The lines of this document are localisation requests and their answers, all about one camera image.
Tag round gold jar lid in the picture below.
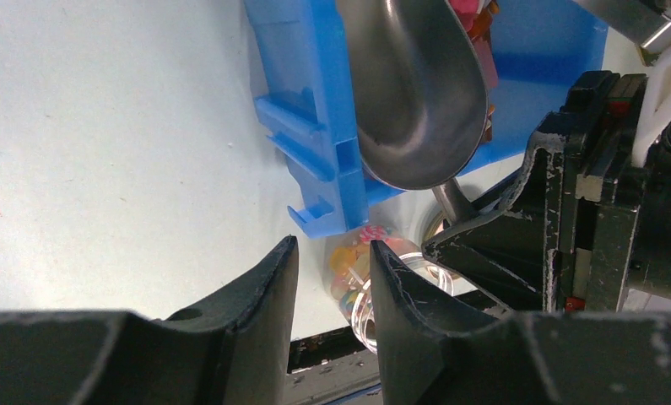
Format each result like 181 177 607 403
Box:
420 208 451 242

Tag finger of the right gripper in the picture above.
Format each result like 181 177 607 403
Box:
423 132 565 311

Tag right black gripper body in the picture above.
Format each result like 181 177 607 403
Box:
542 71 671 311

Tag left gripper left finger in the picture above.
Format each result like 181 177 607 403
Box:
161 235 299 404

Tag blue plastic candy bin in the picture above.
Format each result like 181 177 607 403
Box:
245 1 608 239

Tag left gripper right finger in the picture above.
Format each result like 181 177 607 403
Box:
371 241 503 404

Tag metal scoop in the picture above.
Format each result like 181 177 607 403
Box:
337 0 489 224

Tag clear plastic jar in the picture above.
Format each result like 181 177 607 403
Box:
323 224 457 354

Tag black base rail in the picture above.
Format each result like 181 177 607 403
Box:
282 327 383 404

